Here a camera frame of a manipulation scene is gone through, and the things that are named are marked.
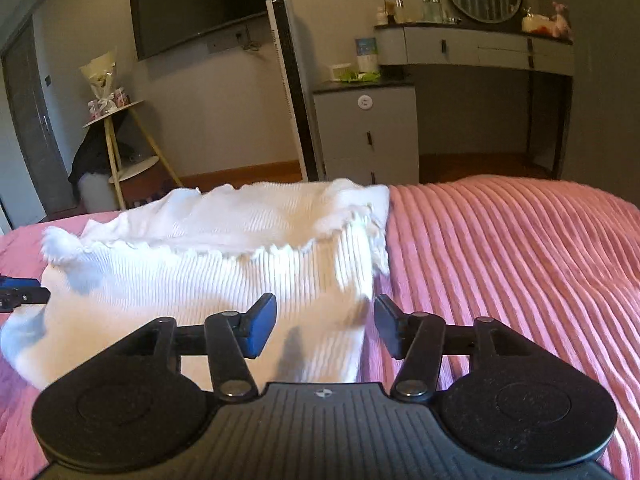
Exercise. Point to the wrapped flower bouquet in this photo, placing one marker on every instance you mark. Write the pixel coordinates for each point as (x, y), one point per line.
(100, 80)

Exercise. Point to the pale green glass bottle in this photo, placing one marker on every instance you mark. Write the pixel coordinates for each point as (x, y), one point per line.
(436, 8)
(426, 9)

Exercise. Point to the pink plush toy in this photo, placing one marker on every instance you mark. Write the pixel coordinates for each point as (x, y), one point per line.
(561, 20)

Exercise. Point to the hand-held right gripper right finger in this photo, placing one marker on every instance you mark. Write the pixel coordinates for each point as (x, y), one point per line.
(387, 325)

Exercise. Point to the dark room door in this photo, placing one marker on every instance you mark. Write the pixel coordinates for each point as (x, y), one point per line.
(35, 125)

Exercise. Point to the black garment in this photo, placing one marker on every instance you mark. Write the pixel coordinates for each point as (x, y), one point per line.
(90, 155)

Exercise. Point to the small white box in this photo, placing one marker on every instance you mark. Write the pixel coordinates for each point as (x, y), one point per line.
(340, 72)

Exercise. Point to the black wall television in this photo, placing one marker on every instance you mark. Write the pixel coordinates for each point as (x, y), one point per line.
(195, 5)

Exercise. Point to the wooden tiered side table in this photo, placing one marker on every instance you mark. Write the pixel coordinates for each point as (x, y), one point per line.
(112, 150)

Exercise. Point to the grey dressing table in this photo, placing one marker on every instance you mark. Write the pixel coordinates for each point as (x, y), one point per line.
(460, 47)

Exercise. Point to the small white bottle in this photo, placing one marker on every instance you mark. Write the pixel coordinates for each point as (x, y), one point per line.
(382, 16)

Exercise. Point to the clear glass bottle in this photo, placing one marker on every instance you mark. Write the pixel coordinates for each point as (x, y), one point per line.
(400, 11)

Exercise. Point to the grey drawer cabinet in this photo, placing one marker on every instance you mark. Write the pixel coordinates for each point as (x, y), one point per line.
(367, 130)

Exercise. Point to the green leafy tray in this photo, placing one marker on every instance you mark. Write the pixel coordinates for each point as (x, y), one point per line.
(362, 78)

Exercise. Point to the white trash bin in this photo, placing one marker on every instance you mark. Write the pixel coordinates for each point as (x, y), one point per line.
(97, 192)

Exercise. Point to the small pink gift box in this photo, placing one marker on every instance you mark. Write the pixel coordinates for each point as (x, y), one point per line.
(121, 99)
(93, 109)

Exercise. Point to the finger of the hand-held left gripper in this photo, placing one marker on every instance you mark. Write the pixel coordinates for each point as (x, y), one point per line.
(20, 295)

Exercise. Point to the blue and white box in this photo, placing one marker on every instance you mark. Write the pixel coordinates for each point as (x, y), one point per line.
(366, 55)

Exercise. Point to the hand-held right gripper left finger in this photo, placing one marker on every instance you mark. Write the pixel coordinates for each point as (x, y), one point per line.
(262, 325)

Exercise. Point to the white ribbed sweater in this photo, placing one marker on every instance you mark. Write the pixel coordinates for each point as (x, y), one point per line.
(190, 285)

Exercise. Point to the white standing panel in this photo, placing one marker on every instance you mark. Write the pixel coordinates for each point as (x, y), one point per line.
(292, 90)

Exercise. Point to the pink ribbed blanket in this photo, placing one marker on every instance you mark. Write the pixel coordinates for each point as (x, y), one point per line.
(500, 260)

